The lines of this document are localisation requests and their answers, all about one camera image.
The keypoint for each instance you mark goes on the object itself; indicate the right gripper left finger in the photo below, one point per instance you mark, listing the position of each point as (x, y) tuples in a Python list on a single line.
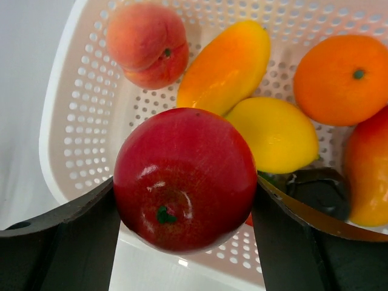
[(71, 247)]

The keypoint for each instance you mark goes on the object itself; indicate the yellow fake lemon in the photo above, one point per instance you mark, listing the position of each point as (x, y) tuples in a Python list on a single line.
[(281, 137)]

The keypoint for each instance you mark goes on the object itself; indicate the red fake apple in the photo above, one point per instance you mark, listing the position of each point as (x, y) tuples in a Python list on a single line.
[(184, 181)]

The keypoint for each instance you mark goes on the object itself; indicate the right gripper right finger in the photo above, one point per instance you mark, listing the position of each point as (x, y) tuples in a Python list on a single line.
[(301, 248)]

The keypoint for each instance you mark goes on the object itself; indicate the yellow orange fake mango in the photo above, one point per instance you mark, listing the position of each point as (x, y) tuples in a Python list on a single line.
[(365, 167)]

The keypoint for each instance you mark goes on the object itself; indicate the peach fake fruit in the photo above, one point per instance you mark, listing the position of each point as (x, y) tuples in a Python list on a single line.
[(148, 41)]

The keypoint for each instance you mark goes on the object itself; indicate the orange fake fruit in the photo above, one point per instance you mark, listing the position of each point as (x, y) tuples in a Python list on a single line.
[(342, 80)]

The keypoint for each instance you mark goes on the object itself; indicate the dark fake plum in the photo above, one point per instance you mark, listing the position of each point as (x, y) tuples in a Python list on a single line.
[(322, 189)]

